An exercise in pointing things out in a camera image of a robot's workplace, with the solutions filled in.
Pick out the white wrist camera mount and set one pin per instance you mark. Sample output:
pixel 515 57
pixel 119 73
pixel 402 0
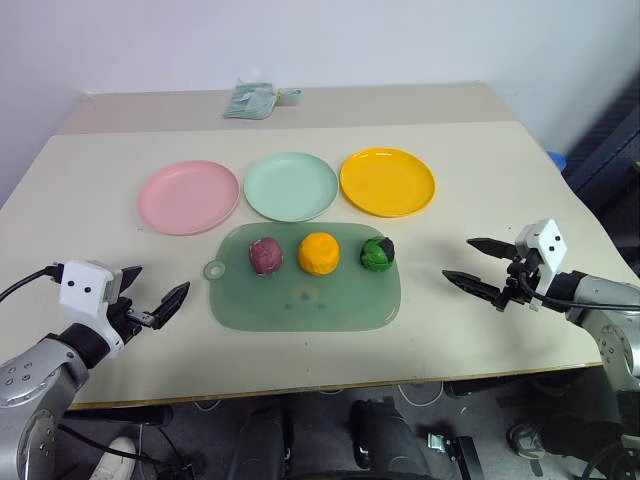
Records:
pixel 550 245
pixel 82 292

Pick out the black metal bracket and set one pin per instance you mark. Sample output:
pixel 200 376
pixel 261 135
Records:
pixel 452 447

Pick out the grey shoe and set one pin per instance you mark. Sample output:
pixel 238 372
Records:
pixel 525 440

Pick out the teal folded cloth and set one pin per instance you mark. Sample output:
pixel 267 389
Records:
pixel 248 101

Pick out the mint green plate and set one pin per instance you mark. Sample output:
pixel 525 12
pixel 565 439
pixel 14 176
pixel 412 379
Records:
pixel 291 187

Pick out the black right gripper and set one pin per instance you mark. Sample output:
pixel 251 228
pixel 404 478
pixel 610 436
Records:
pixel 520 290

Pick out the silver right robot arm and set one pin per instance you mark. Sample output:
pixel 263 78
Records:
pixel 610 300

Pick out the pink plate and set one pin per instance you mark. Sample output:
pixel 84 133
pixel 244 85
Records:
pixel 189 197

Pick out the black table frame bar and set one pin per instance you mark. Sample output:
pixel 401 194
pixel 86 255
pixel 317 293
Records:
pixel 125 415

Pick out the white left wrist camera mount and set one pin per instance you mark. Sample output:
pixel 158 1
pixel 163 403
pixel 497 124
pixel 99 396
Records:
pixel 82 292

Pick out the green clay ball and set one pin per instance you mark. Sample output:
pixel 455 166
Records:
pixel 377 254

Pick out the purple clay ball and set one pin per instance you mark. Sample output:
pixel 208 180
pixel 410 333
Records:
pixel 266 256

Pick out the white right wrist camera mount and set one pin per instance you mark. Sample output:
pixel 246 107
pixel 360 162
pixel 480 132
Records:
pixel 550 245

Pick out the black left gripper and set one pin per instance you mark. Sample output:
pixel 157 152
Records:
pixel 122 316

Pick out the orange clay ball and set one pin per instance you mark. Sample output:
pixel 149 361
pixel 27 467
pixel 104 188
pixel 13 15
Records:
pixel 319 254

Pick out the dark rounded shape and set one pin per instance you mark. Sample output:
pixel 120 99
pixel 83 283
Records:
pixel 385 437
pixel 262 442

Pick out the yellow plate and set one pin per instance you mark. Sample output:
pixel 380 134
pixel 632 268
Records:
pixel 387 182

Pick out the translucent green cutting mat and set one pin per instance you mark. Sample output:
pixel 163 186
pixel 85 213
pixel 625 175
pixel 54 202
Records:
pixel 305 305

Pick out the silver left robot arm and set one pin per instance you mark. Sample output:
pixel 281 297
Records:
pixel 35 375

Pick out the blue round object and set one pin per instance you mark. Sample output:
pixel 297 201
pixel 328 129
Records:
pixel 558 162

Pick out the white shoe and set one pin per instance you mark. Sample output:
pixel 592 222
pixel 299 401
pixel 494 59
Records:
pixel 114 457

